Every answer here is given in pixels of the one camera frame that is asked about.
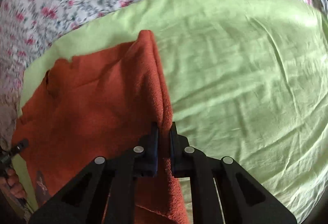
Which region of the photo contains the orange knit sweater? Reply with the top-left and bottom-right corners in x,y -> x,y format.
12,30 -> 188,223

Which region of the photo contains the green bed sheet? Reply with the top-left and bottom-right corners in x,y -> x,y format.
20,0 -> 327,222

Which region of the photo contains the left hand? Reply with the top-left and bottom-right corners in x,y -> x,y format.
1,168 -> 27,199

